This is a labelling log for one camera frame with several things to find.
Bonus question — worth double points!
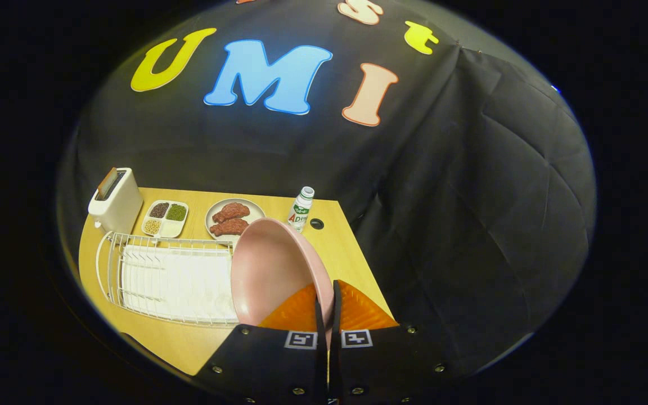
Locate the red meat piece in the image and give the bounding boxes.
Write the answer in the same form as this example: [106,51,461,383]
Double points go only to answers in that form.
[209,218,249,237]
[212,202,250,223]

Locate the pink plate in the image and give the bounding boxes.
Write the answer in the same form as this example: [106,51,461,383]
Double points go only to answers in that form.
[231,218,336,349]

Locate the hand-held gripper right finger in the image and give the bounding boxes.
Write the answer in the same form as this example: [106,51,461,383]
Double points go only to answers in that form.
[330,280,464,405]

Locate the white toaster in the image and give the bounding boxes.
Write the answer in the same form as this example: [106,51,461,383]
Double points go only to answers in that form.
[88,167,145,235]

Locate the white divided dish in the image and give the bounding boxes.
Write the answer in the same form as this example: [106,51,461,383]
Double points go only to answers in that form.
[141,200,190,239]

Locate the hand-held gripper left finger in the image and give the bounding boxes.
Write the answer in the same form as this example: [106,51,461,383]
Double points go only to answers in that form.
[195,283,327,405]

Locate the black backdrop cloth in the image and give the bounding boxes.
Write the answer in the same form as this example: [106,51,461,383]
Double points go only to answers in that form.
[57,0,597,377]

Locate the beige plate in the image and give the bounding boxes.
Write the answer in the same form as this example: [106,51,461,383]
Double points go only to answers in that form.
[205,198,267,242]

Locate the white green drink bottle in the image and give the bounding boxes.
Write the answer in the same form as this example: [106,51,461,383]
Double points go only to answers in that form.
[287,186,315,232]

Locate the white wire dish rack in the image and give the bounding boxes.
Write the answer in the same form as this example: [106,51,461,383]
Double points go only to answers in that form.
[95,231,240,328]

